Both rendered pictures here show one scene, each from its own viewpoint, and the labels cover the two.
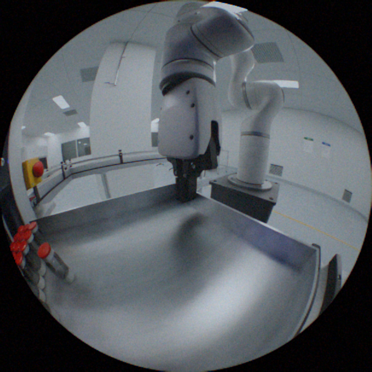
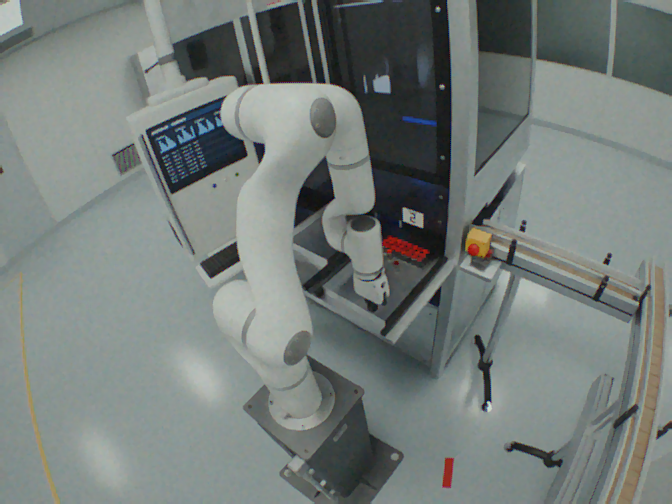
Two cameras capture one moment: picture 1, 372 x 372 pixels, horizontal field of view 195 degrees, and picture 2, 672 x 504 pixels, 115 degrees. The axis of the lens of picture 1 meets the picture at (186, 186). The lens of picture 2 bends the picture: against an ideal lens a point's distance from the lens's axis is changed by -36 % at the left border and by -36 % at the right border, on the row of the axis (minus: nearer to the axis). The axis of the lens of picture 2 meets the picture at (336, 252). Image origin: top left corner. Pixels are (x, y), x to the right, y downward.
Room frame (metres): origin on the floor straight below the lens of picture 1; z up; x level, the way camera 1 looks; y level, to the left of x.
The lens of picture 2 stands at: (0.82, -0.13, 1.72)
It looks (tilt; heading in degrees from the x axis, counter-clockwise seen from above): 40 degrees down; 176
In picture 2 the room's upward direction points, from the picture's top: 11 degrees counter-clockwise
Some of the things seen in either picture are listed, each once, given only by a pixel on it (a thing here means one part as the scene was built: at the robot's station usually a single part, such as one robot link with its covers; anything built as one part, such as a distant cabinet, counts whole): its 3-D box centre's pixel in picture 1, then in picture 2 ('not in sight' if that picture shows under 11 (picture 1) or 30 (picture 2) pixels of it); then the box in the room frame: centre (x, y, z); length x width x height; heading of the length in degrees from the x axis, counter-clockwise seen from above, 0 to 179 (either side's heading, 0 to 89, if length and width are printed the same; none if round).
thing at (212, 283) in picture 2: not in sight; (239, 250); (-0.47, -0.49, 0.79); 0.45 x 0.28 x 0.03; 120
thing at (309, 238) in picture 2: not in sight; (331, 228); (-0.32, -0.05, 0.90); 0.34 x 0.26 x 0.04; 128
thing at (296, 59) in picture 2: not in sight; (289, 77); (-0.54, -0.08, 1.50); 0.47 x 0.01 x 0.59; 38
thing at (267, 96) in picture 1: (262, 108); (259, 332); (0.36, -0.29, 1.16); 0.19 x 0.12 x 0.24; 40
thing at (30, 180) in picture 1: (28, 174); (478, 241); (0.07, 0.41, 0.99); 0.08 x 0.07 x 0.07; 128
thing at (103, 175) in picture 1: (113, 210); (584, 435); (0.74, 0.70, 0.46); 0.09 x 0.09 x 0.77; 38
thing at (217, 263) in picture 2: not in sight; (240, 248); (-0.45, -0.48, 0.82); 0.40 x 0.14 x 0.02; 120
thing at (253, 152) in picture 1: (252, 160); (293, 385); (0.39, -0.27, 0.95); 0.19 x 0.19 x 0.18
